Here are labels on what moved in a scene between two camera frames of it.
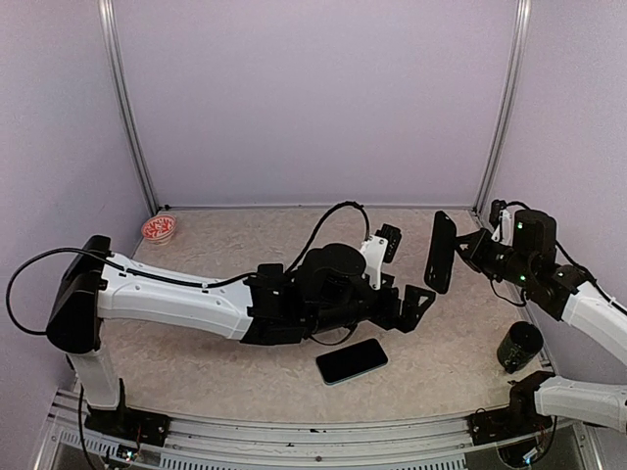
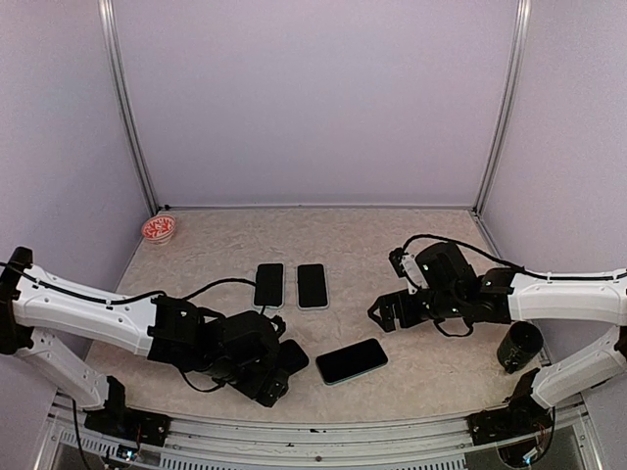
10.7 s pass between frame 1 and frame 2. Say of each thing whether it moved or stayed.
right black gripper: moved
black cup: stayed
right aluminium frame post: stayed
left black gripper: moved
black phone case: moved
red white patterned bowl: stayed
